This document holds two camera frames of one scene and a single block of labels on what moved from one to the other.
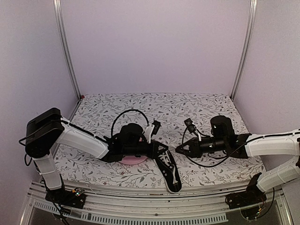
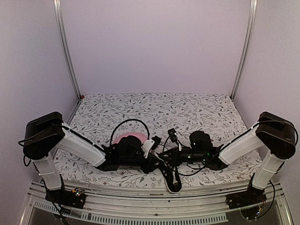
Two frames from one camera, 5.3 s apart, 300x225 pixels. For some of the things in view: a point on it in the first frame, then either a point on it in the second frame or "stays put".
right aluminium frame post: x=252 y=18 stays put
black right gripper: x=194 y=150 → x=174 y=160
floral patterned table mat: x=104 y=113 stays put
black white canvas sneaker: x=169 y=170 stays put
